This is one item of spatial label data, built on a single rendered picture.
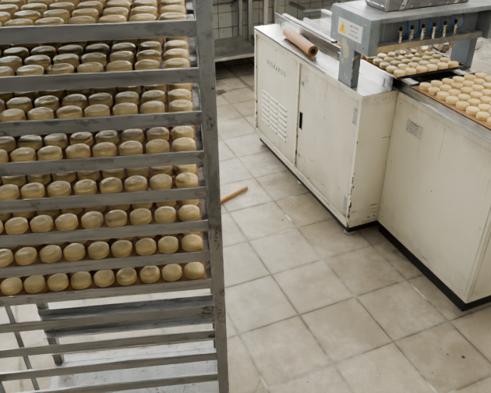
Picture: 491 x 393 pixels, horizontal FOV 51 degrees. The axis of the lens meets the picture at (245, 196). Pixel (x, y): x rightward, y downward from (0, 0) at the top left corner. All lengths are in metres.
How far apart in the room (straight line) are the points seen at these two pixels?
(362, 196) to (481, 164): 0.75
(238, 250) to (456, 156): 1.20
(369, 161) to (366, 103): 0.32
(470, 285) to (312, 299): 0.70
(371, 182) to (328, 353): 0.93
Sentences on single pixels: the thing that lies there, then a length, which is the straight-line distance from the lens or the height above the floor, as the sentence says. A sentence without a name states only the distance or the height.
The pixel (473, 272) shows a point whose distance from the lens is 2.45.
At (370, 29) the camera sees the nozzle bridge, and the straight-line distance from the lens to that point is 2.39.
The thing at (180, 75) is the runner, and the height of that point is 1.41.
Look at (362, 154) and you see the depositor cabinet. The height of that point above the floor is 0.53.
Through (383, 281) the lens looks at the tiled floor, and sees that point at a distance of 2.69.
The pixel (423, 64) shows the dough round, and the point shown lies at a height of 0.92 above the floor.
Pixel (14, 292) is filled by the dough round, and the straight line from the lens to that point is 1.42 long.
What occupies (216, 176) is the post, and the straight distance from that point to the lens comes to 1.10.
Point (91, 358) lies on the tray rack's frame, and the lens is 2.19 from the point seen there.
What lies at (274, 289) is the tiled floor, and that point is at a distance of 2.57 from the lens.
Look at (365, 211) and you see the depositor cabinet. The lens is 2.86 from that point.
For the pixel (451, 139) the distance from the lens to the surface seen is 2.35.
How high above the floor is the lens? 1.76
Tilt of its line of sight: 33 degrees down
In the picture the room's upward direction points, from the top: 1 degrees counter-clockwise
